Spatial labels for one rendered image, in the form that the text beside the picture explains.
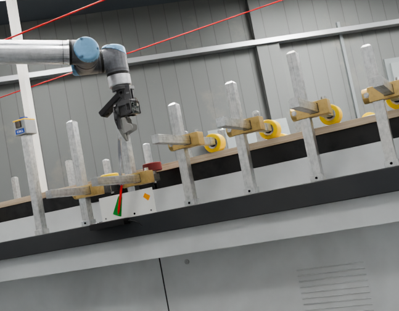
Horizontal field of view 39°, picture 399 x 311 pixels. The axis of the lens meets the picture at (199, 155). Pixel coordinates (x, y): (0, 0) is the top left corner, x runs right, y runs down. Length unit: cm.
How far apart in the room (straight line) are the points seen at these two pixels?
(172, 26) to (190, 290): 534
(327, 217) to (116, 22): 574
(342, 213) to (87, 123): 540
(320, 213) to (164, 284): 84
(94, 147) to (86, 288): 441
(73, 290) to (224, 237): 95
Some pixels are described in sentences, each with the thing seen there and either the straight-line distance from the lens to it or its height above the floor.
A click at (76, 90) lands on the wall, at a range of 717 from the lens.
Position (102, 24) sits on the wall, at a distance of 739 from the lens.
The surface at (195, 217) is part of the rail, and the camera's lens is 211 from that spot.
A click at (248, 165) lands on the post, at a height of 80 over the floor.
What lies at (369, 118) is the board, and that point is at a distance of 214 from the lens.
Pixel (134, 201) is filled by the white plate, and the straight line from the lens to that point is 226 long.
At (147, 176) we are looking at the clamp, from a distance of 222.
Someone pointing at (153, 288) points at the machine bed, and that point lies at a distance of 253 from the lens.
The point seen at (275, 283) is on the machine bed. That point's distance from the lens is 229.
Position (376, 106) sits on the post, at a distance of 193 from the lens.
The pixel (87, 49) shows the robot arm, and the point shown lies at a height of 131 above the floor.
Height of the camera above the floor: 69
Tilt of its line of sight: 5 degrees up
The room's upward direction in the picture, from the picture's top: 11 degrees counter-clockwise
